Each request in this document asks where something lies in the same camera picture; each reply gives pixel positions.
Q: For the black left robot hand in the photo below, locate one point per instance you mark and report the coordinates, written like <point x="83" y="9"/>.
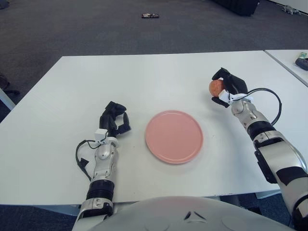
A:
<point x="108" y="120"/>

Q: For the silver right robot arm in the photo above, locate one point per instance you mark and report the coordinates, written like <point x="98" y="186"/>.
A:
<point x="274" y="149"/>

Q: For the red yellow apple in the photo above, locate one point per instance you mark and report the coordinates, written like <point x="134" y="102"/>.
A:
<point x="215" y="88"/>

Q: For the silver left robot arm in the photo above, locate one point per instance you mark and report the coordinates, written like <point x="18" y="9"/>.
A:
<point x="102" y="168"/>

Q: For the small grey robot dog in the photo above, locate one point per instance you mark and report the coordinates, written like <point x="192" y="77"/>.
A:
<point x="290" y="10"/>

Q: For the pink round plate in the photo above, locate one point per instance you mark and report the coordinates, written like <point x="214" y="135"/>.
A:
<point x="174" y="137"/>

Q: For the black furniture block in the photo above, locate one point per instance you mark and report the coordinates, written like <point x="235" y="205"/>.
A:
<point x="235" y="7"/>

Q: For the grey robot torso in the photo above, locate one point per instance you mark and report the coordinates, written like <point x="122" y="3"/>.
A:
<point x="187" y="216"/>

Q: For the small black floor object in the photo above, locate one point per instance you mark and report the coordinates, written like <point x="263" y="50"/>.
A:
<point x="150" y="16"/>

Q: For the small green packet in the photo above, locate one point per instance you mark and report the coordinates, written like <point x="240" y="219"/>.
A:
<point x="303" y="55"/>

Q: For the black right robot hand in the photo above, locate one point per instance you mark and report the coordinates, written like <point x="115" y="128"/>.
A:
<point x="237" y="84"/>

